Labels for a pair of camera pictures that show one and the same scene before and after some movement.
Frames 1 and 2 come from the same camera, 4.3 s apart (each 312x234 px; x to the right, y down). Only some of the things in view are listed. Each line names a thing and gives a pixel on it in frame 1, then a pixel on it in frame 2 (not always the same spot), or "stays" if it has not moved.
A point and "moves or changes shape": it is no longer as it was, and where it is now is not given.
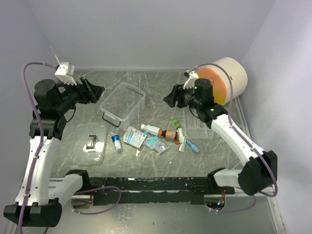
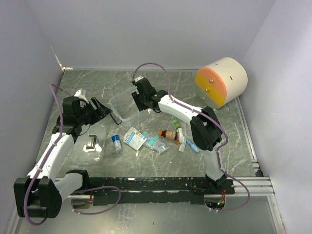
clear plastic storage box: x=123 y=105 moves or changes shape
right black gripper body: x=184 y=99 → x=140 y=101
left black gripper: x=86 y=91 → x=99 y=113
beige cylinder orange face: x=229 y=77 stays
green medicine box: x=176 y=124 stays
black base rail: x=148 y=191 stays
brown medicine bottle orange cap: x=168 y=134 stays
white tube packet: x=182 y=139 stays
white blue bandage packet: x=133 y=137 stays
